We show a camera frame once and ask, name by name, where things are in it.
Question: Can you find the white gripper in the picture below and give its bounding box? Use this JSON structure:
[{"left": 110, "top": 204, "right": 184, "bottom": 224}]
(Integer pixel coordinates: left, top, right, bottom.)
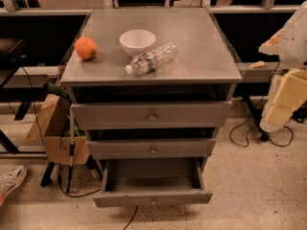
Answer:
[{"left": 260, "top": 68, "right": 307, "bottom": 132}]

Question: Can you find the grey bottom drawer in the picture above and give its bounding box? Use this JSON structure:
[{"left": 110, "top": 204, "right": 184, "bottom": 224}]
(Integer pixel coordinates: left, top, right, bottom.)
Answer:
[{"left": 93, "top": 158, "right": 213, "bottom": 207}]

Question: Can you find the grey drawer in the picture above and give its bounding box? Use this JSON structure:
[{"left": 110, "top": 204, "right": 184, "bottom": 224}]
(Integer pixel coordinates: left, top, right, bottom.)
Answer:
[
  {"left": 71, "top": 101, "right": 232, "bottom": 130},
  {"left": 93, "top": 158, "right": 213, "bottom": 207},
  {"left": 87, "top": 138, "right": 216, "bottom": 159}
]

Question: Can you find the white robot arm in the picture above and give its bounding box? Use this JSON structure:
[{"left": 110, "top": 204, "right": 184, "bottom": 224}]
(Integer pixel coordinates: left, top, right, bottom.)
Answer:
[{"left": 259, "top": 1, "right": 307, "bottom": 132}]

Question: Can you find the grey top drawer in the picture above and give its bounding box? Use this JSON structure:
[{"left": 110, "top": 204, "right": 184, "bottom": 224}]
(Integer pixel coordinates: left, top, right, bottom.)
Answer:
[{"left": 71, "top": 101, "right": 232, "bottom": 130}]

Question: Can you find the grey middle drawer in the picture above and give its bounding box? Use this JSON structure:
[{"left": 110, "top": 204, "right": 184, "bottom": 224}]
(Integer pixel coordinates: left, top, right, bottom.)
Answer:
[{"left": 87, "top": 138, "right": 216, "bottom": 159}]

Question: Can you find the grey drawer cabinet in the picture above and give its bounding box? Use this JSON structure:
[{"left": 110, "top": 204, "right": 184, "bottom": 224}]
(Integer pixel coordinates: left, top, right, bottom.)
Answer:
[{"left": 59, "top": 7, "right": 244, "bottom": 190}]

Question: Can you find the yellow foam scrap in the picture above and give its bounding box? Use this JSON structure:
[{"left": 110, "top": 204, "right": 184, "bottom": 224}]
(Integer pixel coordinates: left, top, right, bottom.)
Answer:
[{"left": 248, "top": 60, "right": 266, "bottom": 69}]

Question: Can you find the black table leg right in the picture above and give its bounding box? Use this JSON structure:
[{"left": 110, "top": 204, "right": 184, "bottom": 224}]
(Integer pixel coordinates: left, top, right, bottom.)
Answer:
[{"left": 243, "top": 94, "right": 270, "bottom": 142}]

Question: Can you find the clear plastic water bottle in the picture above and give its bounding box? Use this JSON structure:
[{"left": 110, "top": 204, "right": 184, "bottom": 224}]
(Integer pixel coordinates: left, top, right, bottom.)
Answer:
[{"left": 125, "top": 41, "right": 178, "bottom": 76}]

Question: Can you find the white ceramic bowl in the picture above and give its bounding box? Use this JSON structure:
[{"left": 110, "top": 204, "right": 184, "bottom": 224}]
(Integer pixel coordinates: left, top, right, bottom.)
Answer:
[{"left": 120, "top": 30, "right": 155, "bottom": 57}]

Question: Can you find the orange fruit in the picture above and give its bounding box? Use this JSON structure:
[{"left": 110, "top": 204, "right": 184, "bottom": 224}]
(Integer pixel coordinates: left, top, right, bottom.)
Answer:
[{"left": 74, "top": 36, "right": 98, "bottom": 60}]

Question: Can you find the brown cardboard box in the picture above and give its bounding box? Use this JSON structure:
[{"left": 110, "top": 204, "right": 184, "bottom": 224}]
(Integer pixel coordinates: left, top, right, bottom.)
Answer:
[{"left": 23, "top": 93, "right": 92, "bottom": 166}]

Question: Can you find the white sneaker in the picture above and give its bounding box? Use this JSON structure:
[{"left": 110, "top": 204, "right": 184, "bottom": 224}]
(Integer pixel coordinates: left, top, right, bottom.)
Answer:
[{"left": 0, "top": 166, "right": 27, "bottom": 206}]

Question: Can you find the black floor cable right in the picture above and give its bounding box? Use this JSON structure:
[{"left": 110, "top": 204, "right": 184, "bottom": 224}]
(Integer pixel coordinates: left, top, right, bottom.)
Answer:
[{"left": 228, "top": 61, "right": 295, "bottom": 148}]

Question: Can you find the black floor cable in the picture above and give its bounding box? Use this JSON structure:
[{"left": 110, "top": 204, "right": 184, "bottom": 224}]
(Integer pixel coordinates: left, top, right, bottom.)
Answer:
[
  {"left": 57, "top": 166, "right": 139, "bottom": 230},
  {"left": 228, "top": 61, "right": 295, "bottom": 148}
]

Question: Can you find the black floor cable front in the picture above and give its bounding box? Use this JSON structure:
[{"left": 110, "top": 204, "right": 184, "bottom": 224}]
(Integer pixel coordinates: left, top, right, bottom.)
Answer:
[{"left": 57, "top": 166, "right": 139, "bottom": 230}]

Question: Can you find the green handled grabber stick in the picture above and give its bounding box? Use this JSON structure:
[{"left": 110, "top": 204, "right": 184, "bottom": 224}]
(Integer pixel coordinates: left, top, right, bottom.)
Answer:
[{"left": 44, "top": 82, "right": 75, "bottom": 194}]

